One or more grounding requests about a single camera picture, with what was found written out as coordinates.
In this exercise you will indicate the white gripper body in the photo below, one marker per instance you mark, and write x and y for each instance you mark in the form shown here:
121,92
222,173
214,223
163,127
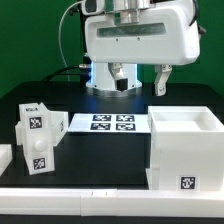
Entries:
144,33

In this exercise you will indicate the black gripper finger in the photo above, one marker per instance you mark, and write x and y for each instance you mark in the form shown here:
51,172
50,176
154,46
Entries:
115,69
163,73

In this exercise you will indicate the white drawer box frame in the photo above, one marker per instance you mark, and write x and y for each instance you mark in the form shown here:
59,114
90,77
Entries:
186,150

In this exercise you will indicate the white small drawer with knob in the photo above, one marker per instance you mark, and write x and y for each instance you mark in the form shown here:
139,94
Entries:
39,131

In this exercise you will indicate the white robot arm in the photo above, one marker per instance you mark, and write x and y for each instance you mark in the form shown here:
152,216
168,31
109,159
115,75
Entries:
102,80

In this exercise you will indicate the white marker sheet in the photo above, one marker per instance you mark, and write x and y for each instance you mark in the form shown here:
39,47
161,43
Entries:
109,123

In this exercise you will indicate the white left fence block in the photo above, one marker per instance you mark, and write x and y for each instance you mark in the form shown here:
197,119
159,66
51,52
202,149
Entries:
5,157

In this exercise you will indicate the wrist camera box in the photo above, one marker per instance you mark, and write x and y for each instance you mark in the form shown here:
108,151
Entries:
93,7

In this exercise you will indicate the white front fence rail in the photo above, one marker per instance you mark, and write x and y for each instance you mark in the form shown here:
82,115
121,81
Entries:
111,202

